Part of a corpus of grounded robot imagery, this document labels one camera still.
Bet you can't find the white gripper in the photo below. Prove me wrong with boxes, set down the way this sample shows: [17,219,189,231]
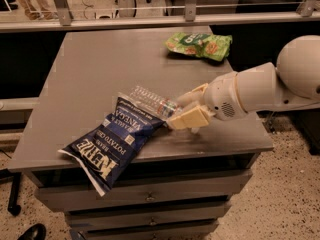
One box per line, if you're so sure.
[166,71,247,130]

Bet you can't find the clear plastic water bottle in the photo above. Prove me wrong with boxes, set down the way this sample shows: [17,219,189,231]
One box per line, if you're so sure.
[129,86,182,120]

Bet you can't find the blue kettle chip bag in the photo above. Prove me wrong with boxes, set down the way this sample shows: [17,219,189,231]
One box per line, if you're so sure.
[59,94,164,197]

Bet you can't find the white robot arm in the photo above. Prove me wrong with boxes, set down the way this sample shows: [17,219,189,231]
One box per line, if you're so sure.
[167,35,320,130]

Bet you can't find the green chip bag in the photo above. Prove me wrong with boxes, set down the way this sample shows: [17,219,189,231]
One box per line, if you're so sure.
[165,32,233,62]

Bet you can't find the grey drawer cabinet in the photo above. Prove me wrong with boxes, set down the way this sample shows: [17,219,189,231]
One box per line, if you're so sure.
[9,29,272,240]

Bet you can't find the top grey drawer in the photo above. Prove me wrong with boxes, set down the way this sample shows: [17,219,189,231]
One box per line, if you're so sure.
[35,169,252,212]

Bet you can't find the grey drawer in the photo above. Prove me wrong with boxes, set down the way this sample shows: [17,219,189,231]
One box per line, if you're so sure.
[66,202,231,231]
[35,169,252,212]
[85,220,217,240]

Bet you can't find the bottom grey drawer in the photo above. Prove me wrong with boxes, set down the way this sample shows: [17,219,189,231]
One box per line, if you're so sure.
[85,220,217,240]

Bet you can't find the grey metal railing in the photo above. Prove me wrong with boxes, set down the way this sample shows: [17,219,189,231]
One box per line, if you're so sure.
[0,0,320,33]

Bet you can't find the middle grey drawer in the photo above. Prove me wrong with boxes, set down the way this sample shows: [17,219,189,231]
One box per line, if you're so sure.
[66,202,231,231]

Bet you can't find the person legs tan trousers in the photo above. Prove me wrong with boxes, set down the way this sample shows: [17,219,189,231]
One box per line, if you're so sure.
[13,0,58,21]

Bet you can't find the black chair leg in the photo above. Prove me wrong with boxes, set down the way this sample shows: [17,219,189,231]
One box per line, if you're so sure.
[0,169,21,216]

